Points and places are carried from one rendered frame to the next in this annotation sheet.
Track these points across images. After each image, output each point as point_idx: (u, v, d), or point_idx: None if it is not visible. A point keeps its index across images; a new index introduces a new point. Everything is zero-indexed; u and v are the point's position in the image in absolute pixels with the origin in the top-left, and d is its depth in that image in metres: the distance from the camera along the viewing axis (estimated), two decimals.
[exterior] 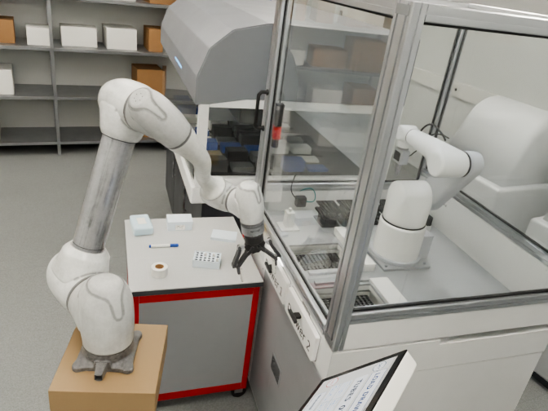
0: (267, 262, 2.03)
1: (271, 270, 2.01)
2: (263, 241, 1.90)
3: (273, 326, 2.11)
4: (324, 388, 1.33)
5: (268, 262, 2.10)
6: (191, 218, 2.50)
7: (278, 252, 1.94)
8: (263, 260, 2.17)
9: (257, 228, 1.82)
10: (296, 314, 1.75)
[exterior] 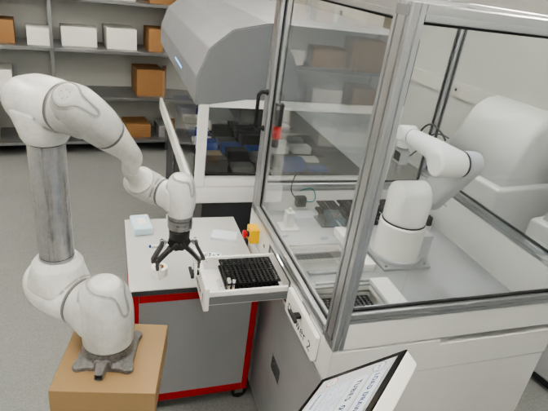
0: (190, 267, 1.93)
1: (194, 275, 1.91)
2: (189, 240, 1.80)
3: (273, 326, 2.11)
4: (324, 388, 1.33)
5: None
6: None
7: (203, 254, 1.84)
8: (192, 264, 2.07)
9: (183, 224, 1.72)
10: (296, 314, 1.75)
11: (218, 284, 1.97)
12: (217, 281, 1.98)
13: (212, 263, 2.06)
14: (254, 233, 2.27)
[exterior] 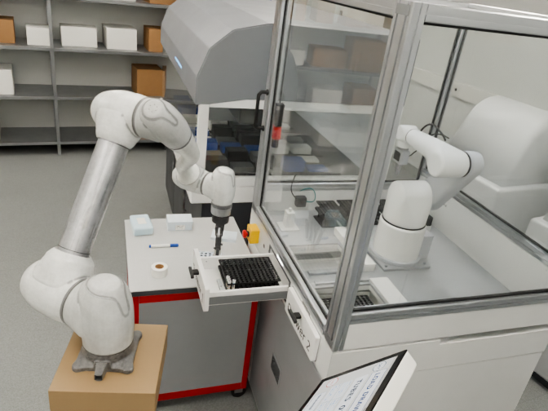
0: (190, 267, 1.93)
1: (194, 275, 1.91)
2: None
3: (273, 326, 2.11)
4: (324, 388, 1.33)
5: (195, 267, 2.00)
6: (191, 218, 2.50)
7: None
8: (192, 264, 2.07)
9: (232, 205, 2.09)
10: (296, 314, 1.75)
11: (218, 284, 1.97)
12: (217, 281, 1.98)
13: (212, 263, 2.06)
14: (254, 233, 2.27)
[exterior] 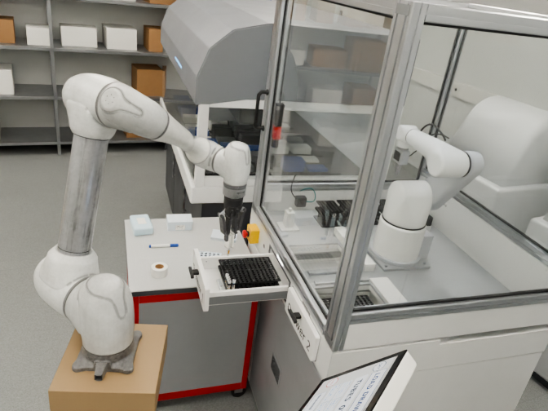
0: (190, 267, 1.93)
1: (194, 275, 1.91)
2: (241, 205, 1.92)
3: (273, 326, 2.11)
4: (324, 388, 1.33)
5: (195, 267, 2.00)
6: (191, 218, 2.50)
7: (241, 224, 1.96)
8: (192, 264, 2.07)
9: (243, 190, 1.84)
10: (296, 314, 1.75)
11: (218, 284, 1.97)
12: (217, 281, 1.98)
13: (212, 263, 2.06)
14: (254, 233, 2.27)
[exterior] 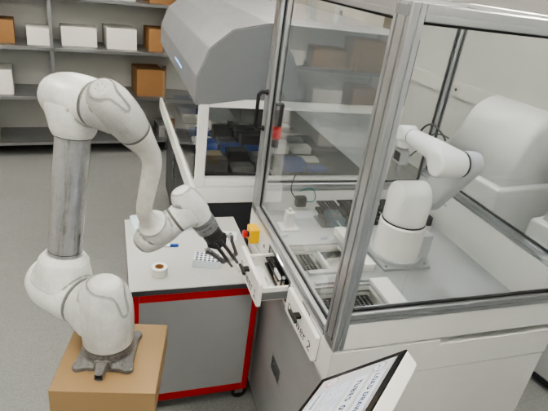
0: (240, 264, 1.99)
1: (245, 271, 1.97)
2: (223, 235, 1.87)
3: (273, 326, 2.11)
4: (324, 388, 1.33)
5: (243, 263, 2.07)
6: None
7: (236, 249, 1.91)
8: (239, 262, 2.13)
9: (207, 227, 1.79)
10: (296, 314, 1.75)
11: (266, 280, 2.04)
12: (265, 278, 2.05)
13: (258, 261, 2.13)
14: (254, 233, 2.27)
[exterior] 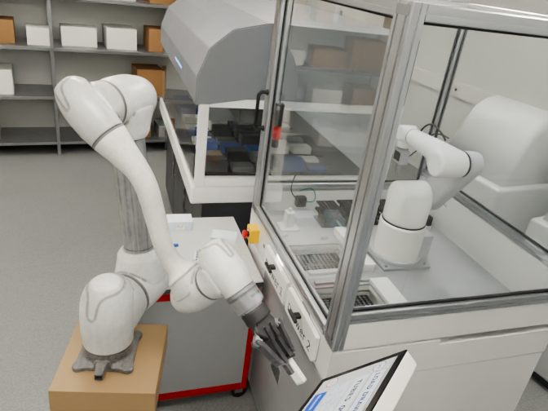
0: (267, 262, 2.03)
1: (271, 270, 2.01)
2: (271, 315, 1.32)
3: None
4: (324, 388, 1.33)
5: (268, 262, 2.10)
6: (191, 218, 2.50)
7: (291, 342, 1.32)
8: (263, 260, 2.17)
9: (255, 289, 1.28)
10: (296, 314, 1.75)
11: None
12: None
13: None
14: (254, 233, 2.27)
